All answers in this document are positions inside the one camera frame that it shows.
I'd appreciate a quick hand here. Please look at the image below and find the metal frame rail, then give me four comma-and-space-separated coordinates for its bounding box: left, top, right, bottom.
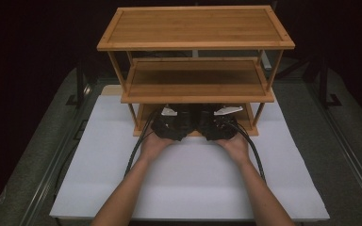
18, 83, 100, 226
305, 82, 362, 218

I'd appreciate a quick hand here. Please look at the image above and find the person's right hand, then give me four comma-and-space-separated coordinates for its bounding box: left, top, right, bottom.
214, 131, 253, 167

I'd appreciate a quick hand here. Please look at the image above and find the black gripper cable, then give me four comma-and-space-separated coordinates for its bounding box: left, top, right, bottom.
123, 107, 164, 179
230, 121, 268, 184

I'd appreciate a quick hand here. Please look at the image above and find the wooden three-tier shoe rack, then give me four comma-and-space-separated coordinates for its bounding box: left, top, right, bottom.
96, 4, 296, 137

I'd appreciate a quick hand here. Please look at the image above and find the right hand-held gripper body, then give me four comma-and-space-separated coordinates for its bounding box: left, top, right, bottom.
199, 105, 245, 142

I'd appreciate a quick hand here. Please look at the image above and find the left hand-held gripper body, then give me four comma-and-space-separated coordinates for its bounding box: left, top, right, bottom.
150, 105, 200, 142

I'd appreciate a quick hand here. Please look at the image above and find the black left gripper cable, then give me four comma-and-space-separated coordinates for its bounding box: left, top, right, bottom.
123, 107, 164, 179

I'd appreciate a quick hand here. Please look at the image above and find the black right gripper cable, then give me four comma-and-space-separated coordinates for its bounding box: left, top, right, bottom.
230, 121, 268, 184

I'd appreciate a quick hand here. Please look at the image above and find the dark metal stand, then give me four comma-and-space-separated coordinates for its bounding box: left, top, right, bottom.
307, 56, 344, 109
65, 57, 91, 108

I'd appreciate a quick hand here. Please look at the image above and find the person's left hand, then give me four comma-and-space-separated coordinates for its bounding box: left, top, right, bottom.
138, 127, 175, 165

